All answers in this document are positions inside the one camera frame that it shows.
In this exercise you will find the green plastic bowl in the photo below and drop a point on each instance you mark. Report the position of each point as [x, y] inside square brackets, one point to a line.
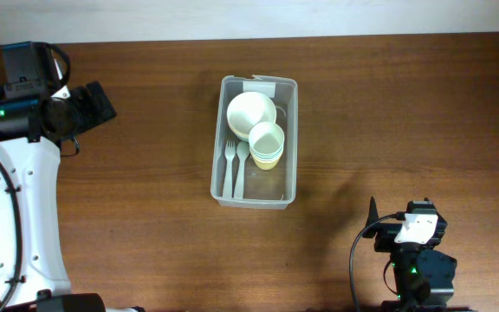
[241, 136]

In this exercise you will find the yellow plastic cup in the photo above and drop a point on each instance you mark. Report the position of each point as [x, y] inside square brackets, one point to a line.
[265, 164]

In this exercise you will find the yellow plastic bowl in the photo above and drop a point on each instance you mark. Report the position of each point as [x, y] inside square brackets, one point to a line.
[232, 128]

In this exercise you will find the white plastic spoon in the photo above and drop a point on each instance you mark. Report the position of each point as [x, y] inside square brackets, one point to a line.
[243, 152]

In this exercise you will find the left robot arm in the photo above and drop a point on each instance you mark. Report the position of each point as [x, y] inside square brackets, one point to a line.
[38, 112]

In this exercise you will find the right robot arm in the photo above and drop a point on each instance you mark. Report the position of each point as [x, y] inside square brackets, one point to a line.
[423, 280]

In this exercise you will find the green plastic cup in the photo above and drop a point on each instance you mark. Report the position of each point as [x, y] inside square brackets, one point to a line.
[272, 155]

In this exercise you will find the cream plastic cup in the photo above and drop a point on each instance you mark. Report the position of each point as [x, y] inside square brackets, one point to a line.
[266, 137]

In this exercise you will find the white plastic bowl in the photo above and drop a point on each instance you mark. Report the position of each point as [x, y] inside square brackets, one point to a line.
[248, 109]

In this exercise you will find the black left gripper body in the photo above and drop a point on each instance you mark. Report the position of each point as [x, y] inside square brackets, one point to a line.
[86, 117]

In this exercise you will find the clear plastic container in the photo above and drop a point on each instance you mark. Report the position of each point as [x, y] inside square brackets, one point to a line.
[274, 189]

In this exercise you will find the pink plastic cup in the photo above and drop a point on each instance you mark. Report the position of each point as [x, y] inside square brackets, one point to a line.
[266, 157]

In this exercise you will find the white plastic fork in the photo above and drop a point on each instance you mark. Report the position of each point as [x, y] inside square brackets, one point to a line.
[229, 154]

